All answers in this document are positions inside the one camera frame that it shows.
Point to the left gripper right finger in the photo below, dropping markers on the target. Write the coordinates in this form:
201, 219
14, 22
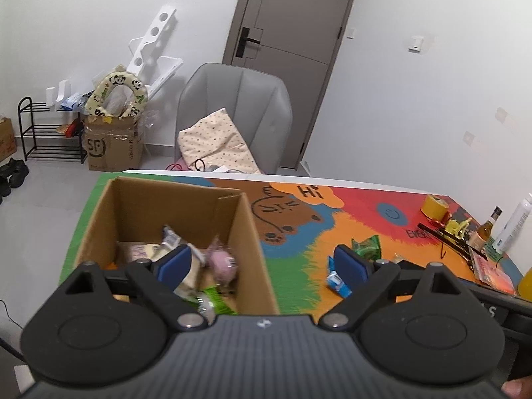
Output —
369, 285

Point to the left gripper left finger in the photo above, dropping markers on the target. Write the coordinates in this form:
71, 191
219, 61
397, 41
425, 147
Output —
154, 284

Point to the blue snack packet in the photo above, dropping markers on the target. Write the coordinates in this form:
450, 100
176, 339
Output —
334, 282

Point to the dark green snack packet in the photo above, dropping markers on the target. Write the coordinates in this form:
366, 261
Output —
368, 249

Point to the operator hand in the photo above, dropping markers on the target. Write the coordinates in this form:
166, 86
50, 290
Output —
518, 388

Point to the purple white snack packet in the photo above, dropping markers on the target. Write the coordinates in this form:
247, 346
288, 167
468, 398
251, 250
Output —
131, 251

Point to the light green snack packet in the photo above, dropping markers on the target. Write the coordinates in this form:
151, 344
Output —
211, 302

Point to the red packet in plastic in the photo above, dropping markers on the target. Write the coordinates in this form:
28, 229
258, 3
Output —
490, 273

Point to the pink snack packet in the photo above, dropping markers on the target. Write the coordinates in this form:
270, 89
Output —
222, 263

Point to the open cardboard box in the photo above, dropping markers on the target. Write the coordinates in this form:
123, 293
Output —
127, 209

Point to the amber glass bottle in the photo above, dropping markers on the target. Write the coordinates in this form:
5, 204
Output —
479, 238

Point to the black sticks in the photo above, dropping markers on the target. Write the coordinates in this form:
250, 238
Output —
457, 245

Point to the yellow hair claw clip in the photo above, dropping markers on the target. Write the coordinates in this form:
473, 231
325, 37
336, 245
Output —
457, 229

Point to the colourful cartoon table mat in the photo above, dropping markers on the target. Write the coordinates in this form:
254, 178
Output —
300, 224

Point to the yellow tape roll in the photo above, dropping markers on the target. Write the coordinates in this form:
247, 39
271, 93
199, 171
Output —
434, 208

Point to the white spray bottle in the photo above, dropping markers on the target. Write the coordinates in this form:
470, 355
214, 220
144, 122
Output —
513, 226

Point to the SF cardboard box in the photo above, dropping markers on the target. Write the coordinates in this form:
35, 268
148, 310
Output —
113, 144

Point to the dotted cream pillow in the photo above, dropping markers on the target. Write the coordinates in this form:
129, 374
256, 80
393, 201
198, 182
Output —
214, 142

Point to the black shoes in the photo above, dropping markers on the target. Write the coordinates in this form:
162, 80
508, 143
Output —
12, 175

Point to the black shoe rack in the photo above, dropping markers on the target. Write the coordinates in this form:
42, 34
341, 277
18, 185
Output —
49, 141

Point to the panda pattern toilet seat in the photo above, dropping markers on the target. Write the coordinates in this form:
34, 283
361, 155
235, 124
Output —
119, 94

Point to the small brown cardboard box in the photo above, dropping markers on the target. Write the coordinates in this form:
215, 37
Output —
7, 139

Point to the grey upholstered chair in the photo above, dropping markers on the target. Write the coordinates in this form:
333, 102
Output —
258, 104

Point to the white perforated rack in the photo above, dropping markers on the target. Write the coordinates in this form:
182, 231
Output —
147, 60

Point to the grey door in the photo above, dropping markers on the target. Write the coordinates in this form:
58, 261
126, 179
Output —
299, 43

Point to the white wall switch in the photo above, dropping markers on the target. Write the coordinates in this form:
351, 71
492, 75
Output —
416, 44

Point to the black door handle lock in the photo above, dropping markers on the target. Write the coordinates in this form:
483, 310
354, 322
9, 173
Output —
242, 42

